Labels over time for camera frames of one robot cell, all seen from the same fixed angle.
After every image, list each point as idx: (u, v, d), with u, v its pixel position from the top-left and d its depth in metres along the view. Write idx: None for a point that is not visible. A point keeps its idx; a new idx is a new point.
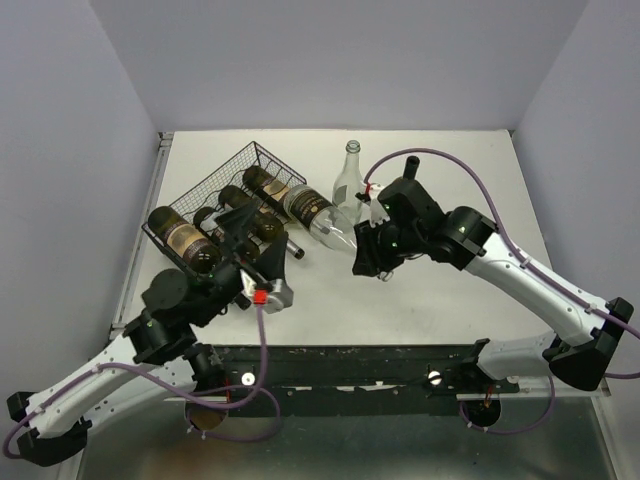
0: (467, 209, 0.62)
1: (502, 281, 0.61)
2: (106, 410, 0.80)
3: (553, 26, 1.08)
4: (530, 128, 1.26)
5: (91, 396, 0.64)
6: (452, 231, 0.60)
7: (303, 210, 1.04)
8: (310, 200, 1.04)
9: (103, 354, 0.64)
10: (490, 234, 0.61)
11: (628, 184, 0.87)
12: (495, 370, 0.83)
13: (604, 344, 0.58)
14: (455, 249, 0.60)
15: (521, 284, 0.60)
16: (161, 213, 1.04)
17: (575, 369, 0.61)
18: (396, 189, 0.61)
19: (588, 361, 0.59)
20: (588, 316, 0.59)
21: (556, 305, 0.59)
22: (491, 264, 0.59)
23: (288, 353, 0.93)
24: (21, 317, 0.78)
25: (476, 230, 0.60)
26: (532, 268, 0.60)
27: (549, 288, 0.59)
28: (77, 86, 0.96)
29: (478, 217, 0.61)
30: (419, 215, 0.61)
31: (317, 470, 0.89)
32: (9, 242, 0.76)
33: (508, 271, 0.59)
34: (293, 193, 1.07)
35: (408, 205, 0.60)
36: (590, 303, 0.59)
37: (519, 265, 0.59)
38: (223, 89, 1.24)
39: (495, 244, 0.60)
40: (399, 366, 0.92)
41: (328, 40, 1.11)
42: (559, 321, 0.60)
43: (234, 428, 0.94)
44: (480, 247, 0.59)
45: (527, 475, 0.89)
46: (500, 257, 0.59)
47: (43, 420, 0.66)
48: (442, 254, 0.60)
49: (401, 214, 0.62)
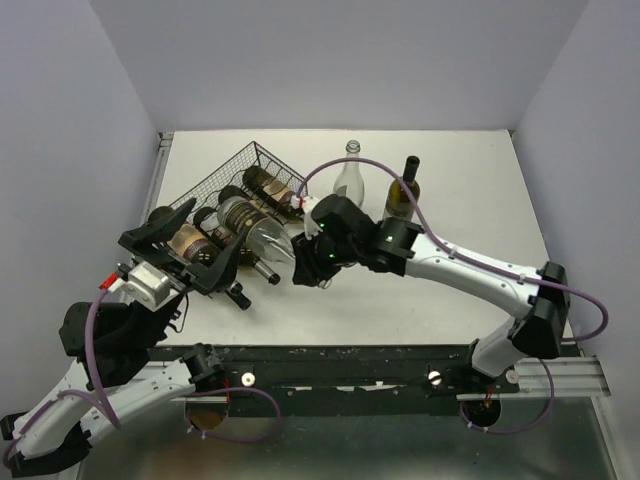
0: (396, 219, 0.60)
1: (438, 277, 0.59)
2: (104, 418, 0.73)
3: (553, 26, 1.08)
4: (530, 128, 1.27)
5: (62, 420, 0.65)
6: (382, 242, 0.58)
7: (237, 224, 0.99)
8: (244, 214, 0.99)
9: (64, 381, 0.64)
10: (416, 235, 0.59)
11: (628, 183, 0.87)
12: (485, 364, 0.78)
13: (543, 308, 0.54)
14: (391, 259, 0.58)
15: (455, 276, 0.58)
16: (160, 213, 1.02)
17: (530, 340, 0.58)
18: (324, 206, 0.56)
19: (535, 328, 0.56)
20: (522, 286, 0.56)
21: (489, 283, 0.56)
22: (422, 263, 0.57)
23: (288, 354, 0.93)
24: (21, 317, 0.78)
25: (404, 238, 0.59)
26: (461, 256, 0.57)
27: (479, 270, 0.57)
28: (78, 86, 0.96)
29: (404, 225, 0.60)
30: (354, 231, 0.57)
31: (317, 470, 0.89)
32: (9, 241, 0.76)
33: (439, 266, 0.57)
34: (224, 209, 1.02)
35: (343, 222, 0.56)
36: (520, 274, 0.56)
37: (447, 256, 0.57)
38: (223, 90, 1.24)
39: (421, 244, 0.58)
40: (398, 366, 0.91)
41: (328, 40, 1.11)
42: (499, 299, 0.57)
43: (234, 429, 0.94)
44: (408, 251, 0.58)
45: (527, 475, 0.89)
46: (428, 254, 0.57)
47: (25, 445, 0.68)
48: (379, 267, 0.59)
49: (335, 231, 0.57)
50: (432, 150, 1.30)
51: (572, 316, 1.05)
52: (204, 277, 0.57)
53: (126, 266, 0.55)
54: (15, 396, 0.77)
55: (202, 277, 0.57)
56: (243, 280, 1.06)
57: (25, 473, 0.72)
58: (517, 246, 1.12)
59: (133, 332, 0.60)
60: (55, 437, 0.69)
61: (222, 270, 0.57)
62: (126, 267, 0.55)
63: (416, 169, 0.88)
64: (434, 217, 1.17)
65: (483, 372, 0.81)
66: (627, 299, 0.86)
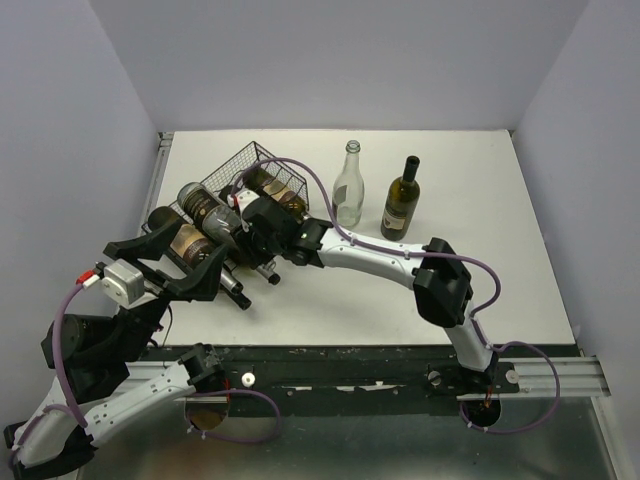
0: (313, 221, 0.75)
1: (349, 262, 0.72)
2: (106, 422, 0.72)
3: (553, 27, 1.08)
4: (530, 128, 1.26)
5: (54, 429, 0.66)
6: (299, 239, 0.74)
7: (193, 210, 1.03)
8: (197, 205, 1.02)
9: (48, 398, 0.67)
10: (327, 231, 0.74)
11: (628, 183, 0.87)
12: (469, 359, 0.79)
13: (422, 277, 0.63)
14: (306, 253, 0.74)
15: (356, 259, 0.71)
16: (161, 213, 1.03)
17: (427, 311, 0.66)
18: (254, 209, 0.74)
19: (423, 297, 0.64)
20: (409, 261, 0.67)
21: (382, 262, 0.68)
22: (328, 252, 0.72)
23: (288, 354, 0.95)
24: (22, 318, 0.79)
25: (317, 234, 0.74)
26: (359, 242, 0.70)
27: (374, 252, 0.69)
28: (77, 86, 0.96)
29: (318, 224, 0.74)
30: (277, 230, 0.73)
31: (317, 470, 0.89)
32: (8, 242, 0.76)
33: (342, 252, 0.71)
34: (183, 192, 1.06)
35: (267, 222, 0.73)
36: (405, 250, 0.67)
37: (348, 243, 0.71)
38: (223, 89, 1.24)
39: (329, 237, 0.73)
40: (399, 366, 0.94)
41: (328, 41, 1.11)
42: (394, 274, 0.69)
43: (234, 429, 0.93)
44: (317, 243, 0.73)
45: (527, 475, 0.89)
46: (334, 243, 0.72)
47: (23, 455, 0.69)
48: (298, 260, 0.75)
49: (261, 229, 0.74)
50: (432, 150, 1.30)
51: (572, 316, 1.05)
52: (179, 280, 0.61)
53: (103, 264, 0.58)
54: (16, 398, 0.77)
55: (180, 281, 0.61)
56: (243, 280, 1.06)
57: (27, 475, 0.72)
58: (517, 246, 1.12)
59: (119, 343, 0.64)
60: (52, 448, 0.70)
61: (203, 275, 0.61)
62: (103, 266, 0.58)
63: (416, 169, 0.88)
64: (433, 217, 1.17)
65: (472, 368, 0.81)
66: (628, 299, 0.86)
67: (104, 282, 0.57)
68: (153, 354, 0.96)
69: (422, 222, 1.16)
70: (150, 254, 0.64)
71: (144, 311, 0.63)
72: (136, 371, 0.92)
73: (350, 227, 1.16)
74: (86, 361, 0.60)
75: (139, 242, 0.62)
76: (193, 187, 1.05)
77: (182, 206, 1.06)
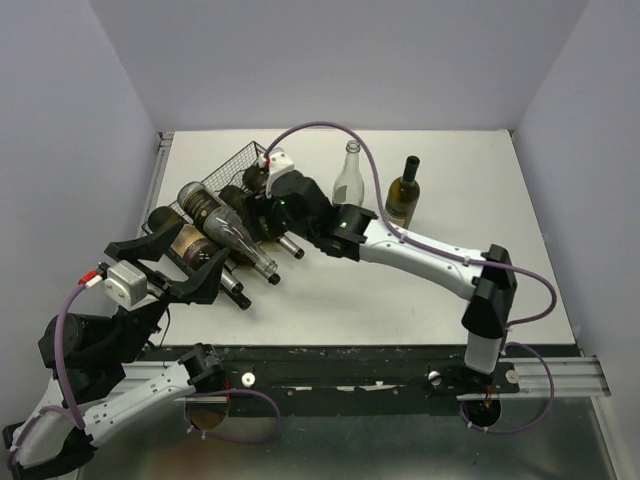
0: (352, 208, 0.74)
1: (394, 260, 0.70)
2: (106, 423, 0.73)
3: (552, 26, 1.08)
4: (530, 128, 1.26)
5: (52, 430, 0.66)
6: (338, 227, 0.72)
7: (193, 211, 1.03)
8: (198, 206, 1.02)
9: (45, 398, 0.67)
10: (370, 223, 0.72)
11: (628, 183, 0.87)
12: (476, 360, 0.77)
13: (484, 288, 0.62)
14: (344, 243, 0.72)
15: (402, 258, 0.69)
16: (161, 213, 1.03)
17: (477, 322, 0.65)
18: (291, 189, 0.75)
19: (479, 309, 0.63)
20: (467, 268, 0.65)
21: (438, 265, 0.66)
22: (374, 247, 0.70)
23: (288, 354, 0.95)
24: (22, 318, 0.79)
25: (356, 224, 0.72)
26: (410, 241, 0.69)
27: (427, 254, 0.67)
28: (76, 85, 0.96)
29: (358, 213, 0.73)
30: (313, 212, 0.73)
31: (317, 470, 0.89)
32: (8, 241, 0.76)
33: (389, 249, 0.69)
34: (184, 192, 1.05)
35: (305, 203, 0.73)
36: (465, 256, 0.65)
37: (398, 241, 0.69)
38: (223, 89, 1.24)
39: (374, 231, 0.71)
40: (399, 366, 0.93)
41: (328, 41, 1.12)
42: (446, 280, 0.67)
43: (234, 429, 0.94)
44: (360, 235, 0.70)
45: (527, 475, 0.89)
46: (381, 239, 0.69)
47: (22, 455, 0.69)
48: (334, 249, 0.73)
49: (296, 208, 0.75)
50: (432, 150, 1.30)
51: (572, 316, 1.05)
52: (182, 283, 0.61)
53: (106, 264, 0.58)
54: (15, 398, 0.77)
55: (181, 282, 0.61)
56: (242, 280, 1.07)
57: (27, 475, 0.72)
58: (517, 246, 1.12)
59: (117, 343, 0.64)
60: (50, 448, 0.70)
61: (202, 279, 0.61)
62: (106, 265, 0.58)
63: (415, 169, 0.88)
64: (433, 217, 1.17)
65: (478, 369, 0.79)
66: (627, 299, 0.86)
67: (106, 284, 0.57)
68: (151, 355, 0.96)
69: (422, 222, 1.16)
70: (151, 254, 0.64)
71: (144, 312, 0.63)
72: (136, 371, 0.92)
73: None
74: (83, 361, 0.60)
75: (141, 242, 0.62)
76: (193, 187, 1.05)
77: (182, 206, 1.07)
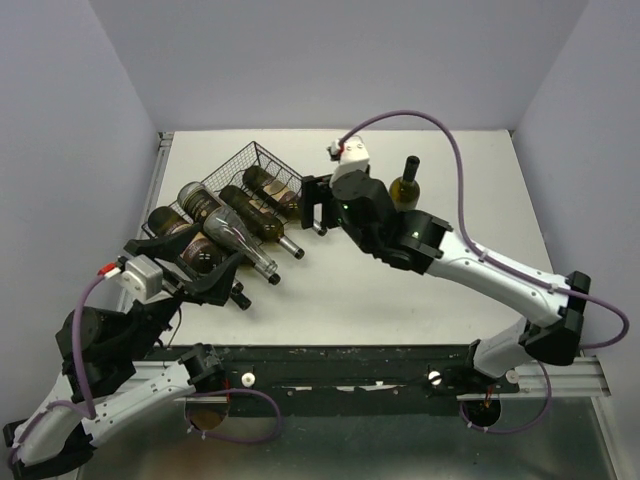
0: (419, 213, 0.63)
1: (467, 279, 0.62)
2: (105, 421, 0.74)
3: (552, 27, 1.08)
4: (530, 128, 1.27)
5: (55, 427, 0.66)
6: (408, 237, 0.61)
7: (193, 211, 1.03)
8: (199, 206, 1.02)
9: (53, 394, 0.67)
10: (444, 234, 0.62)
11: (628, 182, 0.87)
12: (488, 366, 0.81)
13: (572, 321, 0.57)
14: (413, 254, 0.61)
15: (481, 278, 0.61)
16: (161, 213, 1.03)
17: (550, 349, 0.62)
18: (360, 191, 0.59)
19: (560, 339, 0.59)
20: (552, 296, 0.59)
21: (520, 291, 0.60)
22: (451, 264, 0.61)
23: (288, 353, 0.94)
24: (23, 317, 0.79)
25: (426, 233, 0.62)
26: (490, 260, 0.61)
27: (509, 276, 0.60)
28: (75, 84, 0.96)
29: (429, 219, 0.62)
30: (383, 220, 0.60)
31: (317, 470, 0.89)
32: (7, 240, 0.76)
33: (468, 268, 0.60)
34: (184, 192, 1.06)
35: (373, 209, 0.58)
36: (551, 283, 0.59)
37: (478, 259, 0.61)
38: (223, 89, 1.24)
39: (450, 244, 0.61)
40: (399, 366, 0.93)
41: (328, 41, 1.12)
42: (527, 306, 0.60)
43: (235, 428, 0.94)
44: (437, 250, 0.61)
45: (528, 475, 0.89)
46: (459, 255, 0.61)
47: (23, 453, 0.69)
48: (400, 261, 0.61)
49: (358, 214, 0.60)
50: (432, 150, 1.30)
51: None
52: (196, 282, 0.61)
53: (125, 258, 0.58)
54: (16, 398, 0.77)
55: (196, 281, 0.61)
56: (243, 280, 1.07)
57: (26, 475, 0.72)
58: (517, 246, 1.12)
59: (134, 338, 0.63)
60: (53, 446, 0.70)
61: (216, 279, 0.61)
62: (124, 259, 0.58)
63: (416, 169, 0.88)
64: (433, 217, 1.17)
65: (486, 374, 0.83)
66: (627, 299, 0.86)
67: (123, 276, 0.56)
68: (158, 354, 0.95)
69: None
70: (167, 254, 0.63)
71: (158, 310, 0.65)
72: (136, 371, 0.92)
73: None
74: (100, 354, 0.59)
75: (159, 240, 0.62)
76: (193, 187, 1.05)
77: (182, 207, 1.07)
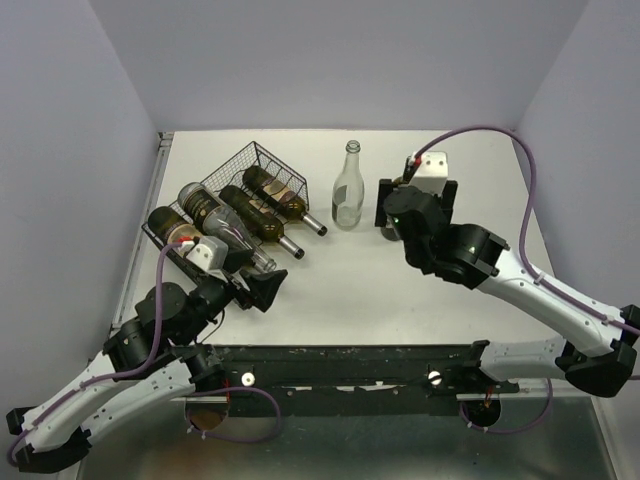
0: (476, 226, 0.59)
1: (518, 300, 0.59)
2: (105, 418, 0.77)
3: (552, 27, 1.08)
4: (530, 128, 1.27)
5: (83, 410, 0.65)
6: (462, 250, 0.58)
7: (193, 211, 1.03)
8: (199, 206, 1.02)
9: (85, 372, 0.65)
10: (499, 252, 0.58)
11: (628, 182, 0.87)
12: (497, 371, 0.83)
13: (625, 356, 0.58)
14: (467, 268, 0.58)
15: (536, 302, 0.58)
16: (161, 213, 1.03)
17: (594, 380, 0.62)
18: (411, 203, 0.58)
19: (608, 372, 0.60)
20: (605, 328, 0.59)
21: (575, 321, 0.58)
22: (507, 284, 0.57)
23: (287, 353, 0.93)
24: (23, 317, 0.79)
25: (483, 248, 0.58)
26: (548, 285, 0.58)
27: (566, 304, 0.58)
28: (75, 84, 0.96)
29: (485, 234, 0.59)
30: (432, 231, 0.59)
31: (317, 470, 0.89)
32: (7, 240, 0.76)
33: (524, 290, 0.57)
34: (184, 192, 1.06)
35: (423, 221, 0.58)
36: (606, 316, 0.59)
37: (534, 282, 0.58)
38: (223, 90, 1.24)
39: (506, 263, 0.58)
40: (399, 366, 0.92)
41: (328, 41, 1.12)
42: (577, 334, 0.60)
43: (235, 429, 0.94)
44: (493, 267, 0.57)
45: (528, 475, 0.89)
46: (515, 275, 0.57)
47: (36, 437, 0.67)
48: (454, 275, 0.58)
49: (410, 227, 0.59)
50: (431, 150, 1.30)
51: None
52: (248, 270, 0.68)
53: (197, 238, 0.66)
54: (16, 397, 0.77)
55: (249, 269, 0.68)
56: None
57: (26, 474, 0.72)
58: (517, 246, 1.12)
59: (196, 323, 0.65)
60: (68, 431, 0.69)
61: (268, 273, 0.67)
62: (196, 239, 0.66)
63: None
64: None
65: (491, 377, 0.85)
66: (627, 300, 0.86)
67: (195, 246, 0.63)
68: None
69: None
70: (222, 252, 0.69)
71: (216, 301, 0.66)
72: None
73: (349, 227, 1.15)
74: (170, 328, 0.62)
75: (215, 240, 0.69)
76: (193, 186, 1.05)
77: (182, 207, 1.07)
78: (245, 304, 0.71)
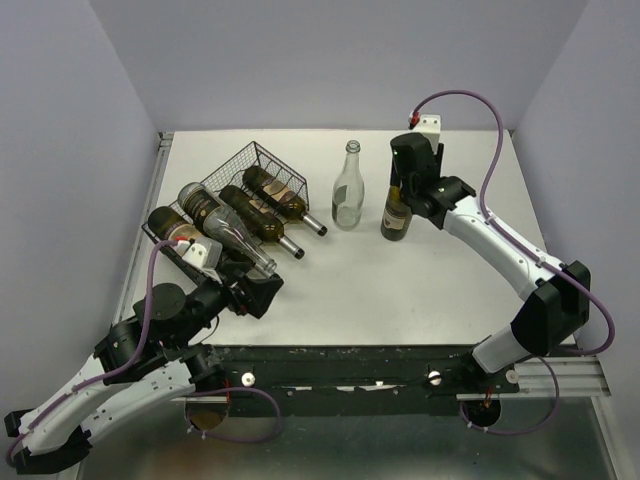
0: (457, 180, 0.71)
1: (471, 238, 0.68)
2: (105, 419, 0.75)
3: (553, 27, 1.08)
4: (530, 128, 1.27)
5: (76, 413, 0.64)
6: (434, 191, 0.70)
7: (193, 211, 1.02)
8: (199, 207, 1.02)
9: (78, 376, 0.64)
10: (466, 198, 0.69)
11: (628, 183, 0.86)
12: (483, 357, 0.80)
13: (546, 291, 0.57)
14: (434, 206, 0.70)
15: (481, 238, 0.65)
16: (161, 213, 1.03)
17: (526, 322, 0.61)
18: (407, 140, 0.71)
19: (532, 309, 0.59)
20: (538, 269, 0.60)
21: (509, 256, 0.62)
22: (458, 218, 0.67)
23: (287, 353, 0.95)
24: (23, 318, 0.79)
25: (455, 193, 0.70)
26: (495, 225, 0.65)
27: (505, 242, 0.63)
28: (76, 85, 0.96)
29: (461, 186, 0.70)
30: (417, 171, 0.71)
31: (317, 470, 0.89)
32: (8, 241, 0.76)
33: (472, 225, 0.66)
34: (184, 193, 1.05)
35: (412, 157, 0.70)
36: (542, 258, 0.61)
37: (484, 220, 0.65)
38: (222, 89, 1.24)
39: (467, 206, 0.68)
40: (399, 366, 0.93)
41: (328, 42, 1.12)
42: (512, 272, 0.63)
43: (235, 428, 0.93)
44: (452, 204, 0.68)
45: (528, 475, 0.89)
46: (467, 213, 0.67)
47: (32, 440, 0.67)
48: (422, 210, 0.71)
49: (403, 163, 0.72)
50: None
51: None
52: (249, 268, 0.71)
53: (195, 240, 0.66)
54: (15, 399, 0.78)
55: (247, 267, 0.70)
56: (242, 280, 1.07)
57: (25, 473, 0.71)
58: None
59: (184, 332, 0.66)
60: (64, 434, 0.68)
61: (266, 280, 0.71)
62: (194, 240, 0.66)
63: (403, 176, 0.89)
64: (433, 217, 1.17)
65: (480, 365, 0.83)
66: (626, 300, 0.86)
67: (191, 246, 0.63)
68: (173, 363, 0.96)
69: (423, 221, 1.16)
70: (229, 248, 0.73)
71: (211, 306, 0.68)
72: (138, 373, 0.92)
73: (349, 227, 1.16)
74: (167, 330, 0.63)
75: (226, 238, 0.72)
76: (195, 187, 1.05)
77: (182, 207, 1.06)
78: (238, 312, 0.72)
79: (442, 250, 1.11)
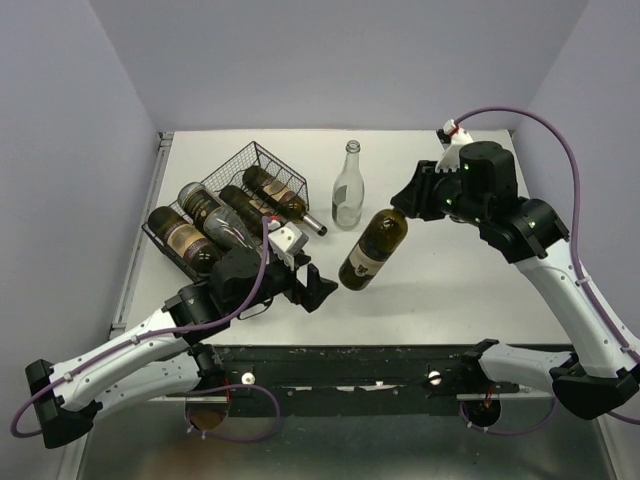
0: (544, 204, 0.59)
1: (547, 290, 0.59)
2: (116, 395, 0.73)
3: (552, 27, 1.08)
4: (530, 128, 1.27)
5: (127, 366, 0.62)
6: (520, 219, 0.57)
7: (194, 212, 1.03)
8: (199, 208, 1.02)
9: (141, 327, 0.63)
10: (557, 238, 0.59)
11: (628, 182, 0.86)
12: (500, 373, 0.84)
13: (627, 385, 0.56)
14: (517, 238, 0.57)
15: (567, 300, 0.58)
16: (161, 213, 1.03)
17: (585, 396, 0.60)
18: (485, 153, 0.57)
19: (600, 393, 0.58)
20: (621, 355, 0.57)
21: (594, 332, 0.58)
22: (547, 271, 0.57)
23: (287, 353, 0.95)
24: (24, 317, 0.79)
25: (543, 223, 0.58)
26: (587, 289, 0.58)
27: (594, 315, 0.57)
28: (75, 84, 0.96)
29: (552, 214, 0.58)
30: (495, 193, 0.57)
31: (318, 470, 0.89)
32: (8, 240, 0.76)
33: (561, 283, 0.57)
34: (184, 192, 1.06)
35: (493, 176, 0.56)
36: (628, 345, 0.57)
37: (576, 281, 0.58)
38: (223, 90, 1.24)
39: (558, 253, 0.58)
40: (399, 366, 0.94)
41: (328, 42, 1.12)
42: (588, 346, 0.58)
43: (234, 429, 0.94)
44: (541, 248, 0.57)
45: (528, 475, 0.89)
46: (560, 267, 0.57)
47: (72, 388, 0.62)
48: (501, 241, 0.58)
49: (477, 179, 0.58)
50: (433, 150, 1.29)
51: None
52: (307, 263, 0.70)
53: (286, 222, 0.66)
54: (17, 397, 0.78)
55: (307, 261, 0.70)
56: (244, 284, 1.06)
57: None
58: None
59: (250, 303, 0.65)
60: (99, 390, 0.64)
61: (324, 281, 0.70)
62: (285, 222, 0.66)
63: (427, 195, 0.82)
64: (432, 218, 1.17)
65: (486, 371, 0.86)
66: (626, 300, 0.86)
67: (281, 229, 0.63)
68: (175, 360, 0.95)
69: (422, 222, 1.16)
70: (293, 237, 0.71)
71: (275, 286, 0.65)
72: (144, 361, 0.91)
73: (350, 228, 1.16)
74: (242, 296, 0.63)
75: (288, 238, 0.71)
76: (195, 187, 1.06)
77: (182, 207, 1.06)
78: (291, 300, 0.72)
79: (442, 251, 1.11)
